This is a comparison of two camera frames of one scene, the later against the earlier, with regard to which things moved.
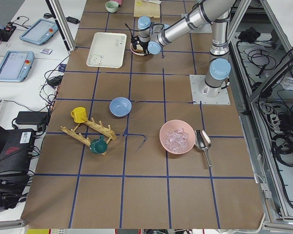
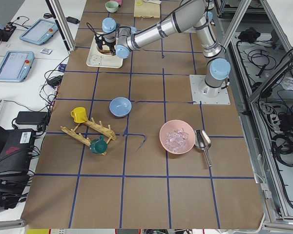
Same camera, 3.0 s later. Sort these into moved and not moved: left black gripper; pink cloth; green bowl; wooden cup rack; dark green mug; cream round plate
Moved: cream round plate; left black gripper
Not moved: wooden cup rack; green bowl; dark green mug; pink cloth
